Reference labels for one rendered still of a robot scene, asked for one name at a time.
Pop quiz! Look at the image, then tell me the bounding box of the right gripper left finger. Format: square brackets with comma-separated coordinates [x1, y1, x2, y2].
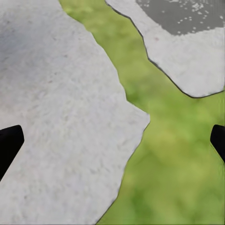
[0, 125, 24, 181]

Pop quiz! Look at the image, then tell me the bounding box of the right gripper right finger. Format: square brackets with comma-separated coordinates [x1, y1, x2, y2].
[210, 124, 225, 162]

